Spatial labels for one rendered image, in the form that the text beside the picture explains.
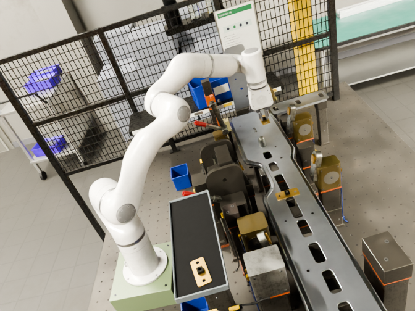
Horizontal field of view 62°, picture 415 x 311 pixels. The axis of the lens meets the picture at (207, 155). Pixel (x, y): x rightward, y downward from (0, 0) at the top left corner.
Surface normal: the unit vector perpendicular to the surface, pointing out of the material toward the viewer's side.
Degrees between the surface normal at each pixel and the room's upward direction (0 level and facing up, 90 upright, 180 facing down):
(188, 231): 0
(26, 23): 90
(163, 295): 90
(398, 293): 90
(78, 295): 0
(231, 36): 90
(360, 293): 0
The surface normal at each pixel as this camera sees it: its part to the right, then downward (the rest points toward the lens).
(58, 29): 0.07, 0.57
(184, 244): -0.25, -0.79
